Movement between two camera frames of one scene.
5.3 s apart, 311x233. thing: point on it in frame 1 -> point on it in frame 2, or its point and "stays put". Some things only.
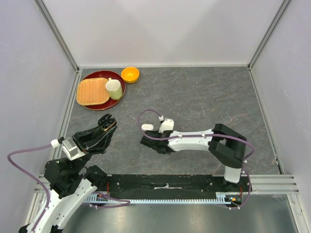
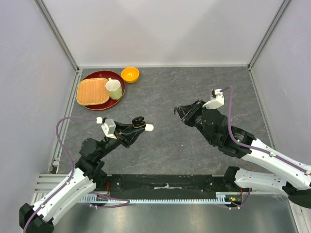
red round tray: (110, 103) stays put
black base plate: (168, 184) stays put
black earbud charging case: (106, 122) -> (138, 122)
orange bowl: (130, 74) stays put
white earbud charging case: (147, 126) stays put
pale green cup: (114, 88) stays put
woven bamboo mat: (91, 91) stays put
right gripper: (158, 133) -> (183, 111)
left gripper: (94, 139) -> (126, 134)
